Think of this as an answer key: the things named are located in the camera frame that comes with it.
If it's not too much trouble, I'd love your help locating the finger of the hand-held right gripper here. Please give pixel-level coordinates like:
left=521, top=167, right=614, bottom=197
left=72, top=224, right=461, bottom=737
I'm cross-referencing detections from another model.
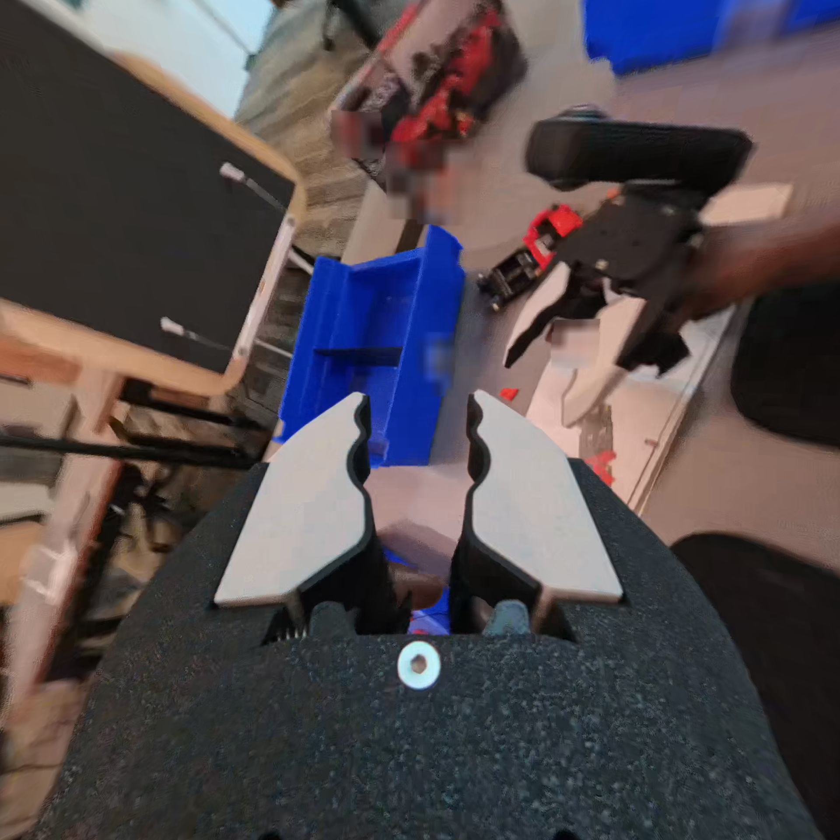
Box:
left=503, top=260, right=580, bottom=371
left=562, top=292, right=651, bottom=429

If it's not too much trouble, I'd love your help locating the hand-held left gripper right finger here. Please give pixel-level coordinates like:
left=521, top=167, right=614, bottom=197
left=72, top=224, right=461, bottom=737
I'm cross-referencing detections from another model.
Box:
left=449, top=389, right=626, bottom=624

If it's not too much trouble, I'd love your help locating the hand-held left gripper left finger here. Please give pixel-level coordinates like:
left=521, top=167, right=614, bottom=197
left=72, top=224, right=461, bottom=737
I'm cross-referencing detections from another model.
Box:
left=213, top=392, right=384, bottom=618

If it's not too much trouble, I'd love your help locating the red and black lego car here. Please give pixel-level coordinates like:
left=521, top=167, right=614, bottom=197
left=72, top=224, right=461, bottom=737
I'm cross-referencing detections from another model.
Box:
left=476, top=204, right=585, bottom=313

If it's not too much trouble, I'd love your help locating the blue plastic bin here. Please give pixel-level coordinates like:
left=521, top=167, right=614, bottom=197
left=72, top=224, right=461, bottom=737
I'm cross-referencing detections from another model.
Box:
left=584, top=0, right=840, bottom=76
left=280, top=226, right=467, bottom=469

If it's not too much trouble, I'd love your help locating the lego instruction booklet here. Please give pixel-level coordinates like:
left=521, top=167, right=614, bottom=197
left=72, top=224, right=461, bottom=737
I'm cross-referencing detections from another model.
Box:
left=499, top=296, right=742, bottom=513

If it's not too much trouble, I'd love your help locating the lego box red car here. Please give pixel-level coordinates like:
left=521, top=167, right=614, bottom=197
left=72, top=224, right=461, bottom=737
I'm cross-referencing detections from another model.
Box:
left=329, top=0, right=529, bottom=178

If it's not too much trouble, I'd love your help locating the black quilted pad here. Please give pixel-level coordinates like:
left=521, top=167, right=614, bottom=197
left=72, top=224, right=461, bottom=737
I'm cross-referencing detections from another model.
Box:
left=670, top=532, right=840, bottom=840
left=729, top=283, right=840, bottom=447

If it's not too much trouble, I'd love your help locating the black panel on wooden easel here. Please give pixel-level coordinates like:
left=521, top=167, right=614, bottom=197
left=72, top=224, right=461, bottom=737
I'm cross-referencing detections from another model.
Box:
left=0, top=0, right=309, bottom=401

